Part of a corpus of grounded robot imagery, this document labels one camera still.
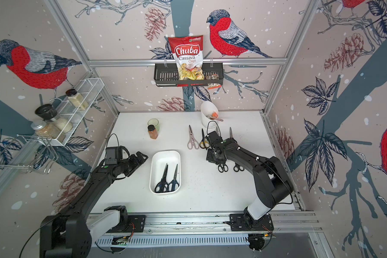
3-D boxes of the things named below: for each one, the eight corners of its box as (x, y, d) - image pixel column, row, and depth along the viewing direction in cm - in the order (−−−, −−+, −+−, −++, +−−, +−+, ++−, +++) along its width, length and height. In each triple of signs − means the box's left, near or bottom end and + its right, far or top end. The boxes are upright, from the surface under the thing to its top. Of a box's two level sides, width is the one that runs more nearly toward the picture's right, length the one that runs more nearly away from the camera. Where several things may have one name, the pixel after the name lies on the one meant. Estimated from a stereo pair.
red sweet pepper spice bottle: (150, 138, 108) (146, 130, 100) (151, 133, 111) (148, 124, 103) (157, 138, 108) (154, 130, 100) (158, 133, 111) (155, 124, 103)
